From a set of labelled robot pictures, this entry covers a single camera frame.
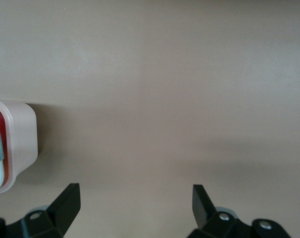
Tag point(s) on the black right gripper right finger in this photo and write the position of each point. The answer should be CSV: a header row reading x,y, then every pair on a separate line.
x,y
214,228

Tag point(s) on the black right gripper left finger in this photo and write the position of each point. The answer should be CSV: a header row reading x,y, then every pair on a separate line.
x,y
53,220

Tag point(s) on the pink plastic box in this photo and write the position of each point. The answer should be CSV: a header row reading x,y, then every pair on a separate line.
x,y
21,138

